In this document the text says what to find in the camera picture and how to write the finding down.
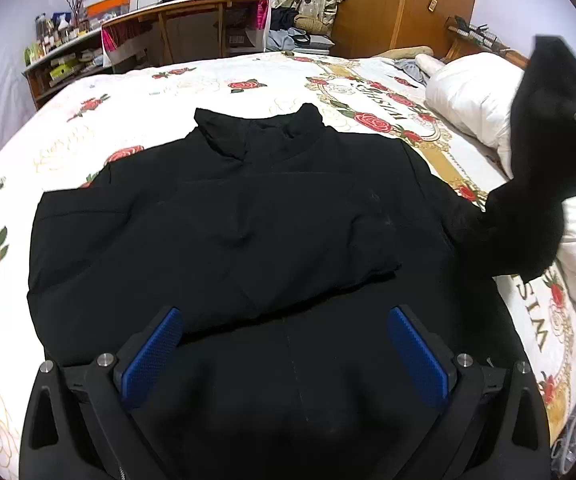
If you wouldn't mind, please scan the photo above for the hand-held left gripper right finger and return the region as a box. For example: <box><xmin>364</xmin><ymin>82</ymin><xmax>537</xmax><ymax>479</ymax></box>
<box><xmin>387</xmin><ymin>304</ymin><xmax>551</xmax><ymax>480</ymax></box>

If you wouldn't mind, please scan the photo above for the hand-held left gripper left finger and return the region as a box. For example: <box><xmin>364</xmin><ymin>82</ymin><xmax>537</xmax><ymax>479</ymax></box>
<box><xmin>20</xmin><ymin>305</ymin><xmax>186</xmax><ymax>480</ymax></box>

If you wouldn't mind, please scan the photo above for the black jacket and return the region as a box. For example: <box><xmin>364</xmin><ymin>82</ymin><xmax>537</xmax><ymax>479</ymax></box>
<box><xmin>26</xmin><ymin>35</ymin><xmax>576</xmax><ymax>480</ymax></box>

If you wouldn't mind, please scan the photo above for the pile of clothes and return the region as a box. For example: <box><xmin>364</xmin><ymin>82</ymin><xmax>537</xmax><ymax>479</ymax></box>
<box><xmin>267</xmin><ymin>7</ymin><xmax>336</xmax><ymax>56</ymax></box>

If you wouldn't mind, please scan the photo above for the white duvet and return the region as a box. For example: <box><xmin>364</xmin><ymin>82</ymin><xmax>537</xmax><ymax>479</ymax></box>
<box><xmin>425</xmin><ymin>52</ymin><xmax>576</xmax><ymax>308</ymax></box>

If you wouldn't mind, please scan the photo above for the wooden headboard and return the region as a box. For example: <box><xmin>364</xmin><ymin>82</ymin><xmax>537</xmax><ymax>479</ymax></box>
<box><xmin>445</xmin><ymin>15</ymin><xmax>531</xmax><ymax>68</ymax></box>

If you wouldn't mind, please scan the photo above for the pile of small gadgets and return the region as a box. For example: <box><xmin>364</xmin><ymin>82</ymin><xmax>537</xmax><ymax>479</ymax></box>
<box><xmin>445</xmin><ymin>15</ymin><xmax>511</xmax><ymax>53</ymax></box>

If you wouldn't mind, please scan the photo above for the clear plastic bag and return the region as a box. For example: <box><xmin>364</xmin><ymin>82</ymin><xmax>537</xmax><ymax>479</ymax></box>
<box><xmin>553</xmin><ymin>410</ymin><xmax>576</xmax><ymax>476</ymax></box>

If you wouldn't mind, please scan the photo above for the grey garment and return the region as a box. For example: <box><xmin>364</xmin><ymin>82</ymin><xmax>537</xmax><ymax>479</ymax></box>
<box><xmin>395</xmin><ymin>57</ymin><xmax>431</xmax><ymax>86</ymax></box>

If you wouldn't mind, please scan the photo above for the beige pillow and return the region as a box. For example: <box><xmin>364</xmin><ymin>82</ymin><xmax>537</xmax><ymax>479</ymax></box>
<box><xmin>373</xmin><ymin>46</ymin><xmax>436</xmax><ymax>61</ymax></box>

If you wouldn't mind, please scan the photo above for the wooden wardrobe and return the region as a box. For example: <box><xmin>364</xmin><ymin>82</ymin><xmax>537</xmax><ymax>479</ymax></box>
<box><xmin>330</xmin><ymin>0</ymin><xmax>484</xmax><ymax>61</ymax></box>

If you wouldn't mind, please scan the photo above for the white floral blanket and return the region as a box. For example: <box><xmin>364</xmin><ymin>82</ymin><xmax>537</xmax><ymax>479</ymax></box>
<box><xmin>0</xmin><ymin>52</ymin><xmax>576</xmax><ymax>480</ymax></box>

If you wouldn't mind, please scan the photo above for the wooden shelf unit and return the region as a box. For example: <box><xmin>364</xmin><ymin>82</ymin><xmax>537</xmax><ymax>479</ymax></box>
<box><xmin>22</xmin><ymin>30</ymin><xmax>118</xmax><ymax>111</ymax></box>

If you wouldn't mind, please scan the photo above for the group of bottles and jars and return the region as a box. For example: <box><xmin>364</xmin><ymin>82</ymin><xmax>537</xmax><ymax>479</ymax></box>
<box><xmin>22</xmin><ymin>12</ymin><xmax>93</xmax><ymax>63</ymax></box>

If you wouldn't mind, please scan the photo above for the wooden desk with white edge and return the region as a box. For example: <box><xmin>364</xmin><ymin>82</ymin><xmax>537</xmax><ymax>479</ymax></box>
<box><xmin>102</xmin><ymin>0</ymin><xmax>273</xmax><ymax>68</ymax></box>

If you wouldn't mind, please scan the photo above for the orange storage box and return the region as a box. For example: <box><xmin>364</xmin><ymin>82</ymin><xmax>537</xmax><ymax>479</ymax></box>
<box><xmin>85</xmin><ymin>0</ymin><xmax>131</xmax><ymax>18</ymax></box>

